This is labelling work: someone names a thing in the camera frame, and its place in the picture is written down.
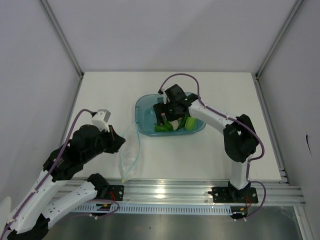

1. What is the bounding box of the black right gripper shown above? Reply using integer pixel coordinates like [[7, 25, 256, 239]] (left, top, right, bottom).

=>
[[153, 100, 186, 126]]

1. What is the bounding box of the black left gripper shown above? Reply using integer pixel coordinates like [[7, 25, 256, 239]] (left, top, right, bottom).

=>
[[83, 124, 126, 163]]

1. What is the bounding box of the blue translucent plastic basin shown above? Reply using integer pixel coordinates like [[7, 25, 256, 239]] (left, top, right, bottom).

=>
[[134, 93, 206, 137]]

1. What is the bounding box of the green bell pepper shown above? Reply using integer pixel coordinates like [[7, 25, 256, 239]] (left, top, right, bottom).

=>
[[154, 122, 174, 133]]

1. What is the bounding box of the white egg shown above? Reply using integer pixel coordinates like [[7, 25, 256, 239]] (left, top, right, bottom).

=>
[[170, 119, 181, 131]]

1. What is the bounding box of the clear zip top bag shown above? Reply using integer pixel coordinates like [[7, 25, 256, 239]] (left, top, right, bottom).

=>
[[118, 121, 144, 183]]

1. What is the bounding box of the dark green chili pepper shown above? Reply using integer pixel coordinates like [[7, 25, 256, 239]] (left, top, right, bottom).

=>
[[178, 115, 188, 129]]

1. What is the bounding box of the light green cucumber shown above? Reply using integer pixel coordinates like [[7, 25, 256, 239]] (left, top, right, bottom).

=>
[[184, 116, 197, 131]]

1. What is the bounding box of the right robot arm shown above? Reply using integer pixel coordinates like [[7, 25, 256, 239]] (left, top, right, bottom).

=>
[[152, 84, 259, 202]]

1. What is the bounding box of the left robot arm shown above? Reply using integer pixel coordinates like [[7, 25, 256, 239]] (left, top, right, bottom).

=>
[[5, 124, 126, 240]]

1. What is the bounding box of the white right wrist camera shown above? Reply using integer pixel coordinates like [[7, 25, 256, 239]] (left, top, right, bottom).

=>
[[158, 87, 168, 104]]

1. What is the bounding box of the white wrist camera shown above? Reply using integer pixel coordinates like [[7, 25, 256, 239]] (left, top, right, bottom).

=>
[[158, 87, 168, 104], [91, 109, 111, 132]]

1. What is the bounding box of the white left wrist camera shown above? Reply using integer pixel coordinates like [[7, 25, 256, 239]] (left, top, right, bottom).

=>
[[91, 109, 111, 132]]

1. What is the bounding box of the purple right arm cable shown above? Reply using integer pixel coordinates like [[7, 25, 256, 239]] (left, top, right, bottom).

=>
[[157, 72, 268, 221]]

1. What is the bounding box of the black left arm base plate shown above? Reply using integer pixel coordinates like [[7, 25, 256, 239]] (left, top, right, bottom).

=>
[[102, 185, 125, 202]]

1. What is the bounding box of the aluminium mounting rail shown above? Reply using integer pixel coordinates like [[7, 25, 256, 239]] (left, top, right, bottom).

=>
[[33, 177, 306, 206]]

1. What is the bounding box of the slotted cable duct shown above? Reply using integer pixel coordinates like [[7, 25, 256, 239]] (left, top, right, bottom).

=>
[[71, 202, 233, 216]]

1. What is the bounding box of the right aluminium frame post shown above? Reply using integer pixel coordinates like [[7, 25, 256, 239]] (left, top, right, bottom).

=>
[[254, 0, 306, 78]]

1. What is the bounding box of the aluminium frame post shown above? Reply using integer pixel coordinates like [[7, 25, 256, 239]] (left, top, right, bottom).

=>
[[254, 0, 306, 78], [38, 0, 84, 78]]

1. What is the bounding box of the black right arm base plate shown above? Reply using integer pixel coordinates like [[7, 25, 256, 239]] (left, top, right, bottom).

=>
[[207, 186, 259, 204]]

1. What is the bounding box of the left aluminium frame post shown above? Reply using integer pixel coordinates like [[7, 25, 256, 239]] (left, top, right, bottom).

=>
[[38, 0, 84, 78]]

